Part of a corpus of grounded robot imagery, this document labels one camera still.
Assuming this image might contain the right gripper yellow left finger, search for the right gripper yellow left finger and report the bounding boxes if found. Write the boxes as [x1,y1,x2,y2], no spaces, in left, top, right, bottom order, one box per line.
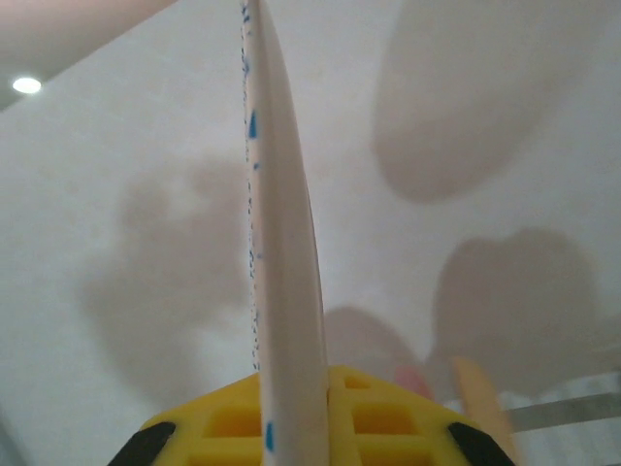
[114,372,266,466]

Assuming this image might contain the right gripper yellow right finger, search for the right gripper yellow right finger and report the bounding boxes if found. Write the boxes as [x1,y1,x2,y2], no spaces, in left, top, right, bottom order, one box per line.
[324,363,511,466]

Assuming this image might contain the orange plate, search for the orange plate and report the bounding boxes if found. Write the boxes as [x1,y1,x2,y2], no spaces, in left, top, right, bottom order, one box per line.
[450,356,518,458]

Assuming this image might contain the speckled white plate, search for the speckled white plate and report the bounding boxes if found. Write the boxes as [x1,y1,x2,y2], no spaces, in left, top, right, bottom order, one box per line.
[237,0,331,466]

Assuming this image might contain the round ceiling light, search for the round ceiling light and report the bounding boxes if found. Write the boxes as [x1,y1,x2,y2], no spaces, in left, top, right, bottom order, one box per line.
[12,76,43,95]

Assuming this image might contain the metal wire dish rack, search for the metal wire dish rack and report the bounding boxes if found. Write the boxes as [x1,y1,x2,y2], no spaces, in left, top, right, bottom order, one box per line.
[436,378,621,434]

